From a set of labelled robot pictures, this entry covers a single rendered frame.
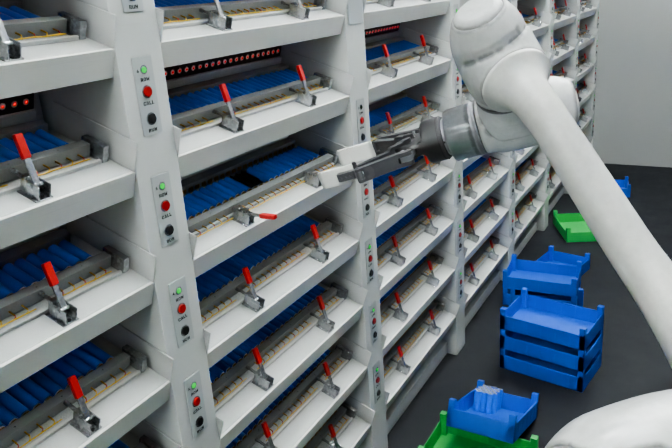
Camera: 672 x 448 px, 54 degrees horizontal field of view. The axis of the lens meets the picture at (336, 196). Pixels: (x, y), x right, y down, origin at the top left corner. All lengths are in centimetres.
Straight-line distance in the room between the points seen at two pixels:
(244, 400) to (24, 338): 57
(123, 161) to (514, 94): 60
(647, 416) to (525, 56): 47
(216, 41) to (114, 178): 33
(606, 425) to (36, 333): 74
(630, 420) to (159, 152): 78
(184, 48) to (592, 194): 69
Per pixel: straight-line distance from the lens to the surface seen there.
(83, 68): 102
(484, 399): 225
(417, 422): 228
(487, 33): 92
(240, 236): 129
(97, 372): 120
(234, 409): 143
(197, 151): 117
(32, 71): 96
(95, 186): 102
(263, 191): 141
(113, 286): 112
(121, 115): 107
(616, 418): 70
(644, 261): 89
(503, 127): 105
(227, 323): 135
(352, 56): 163
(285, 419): 169
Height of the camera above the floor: 136
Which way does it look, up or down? 17 degrees down
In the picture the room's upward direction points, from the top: 4 degrees counter-clockwise
